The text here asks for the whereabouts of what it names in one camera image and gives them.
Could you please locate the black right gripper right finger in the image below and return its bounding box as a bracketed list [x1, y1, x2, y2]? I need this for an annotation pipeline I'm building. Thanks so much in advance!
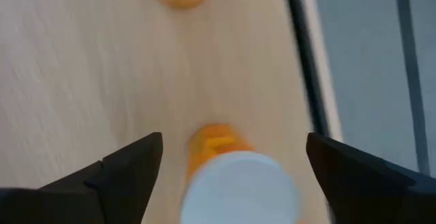
[306, 132, 436, 224]

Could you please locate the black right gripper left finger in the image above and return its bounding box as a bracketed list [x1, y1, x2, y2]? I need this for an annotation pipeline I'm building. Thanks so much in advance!
[0, 132, 164, 224]

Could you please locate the wooden shelf black metal frame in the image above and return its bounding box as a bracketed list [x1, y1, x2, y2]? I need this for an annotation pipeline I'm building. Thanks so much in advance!
[0, 0, 314, 224]

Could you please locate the black metal table frame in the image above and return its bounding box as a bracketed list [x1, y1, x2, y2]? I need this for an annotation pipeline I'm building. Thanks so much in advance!
[283, 0, 330, 138]

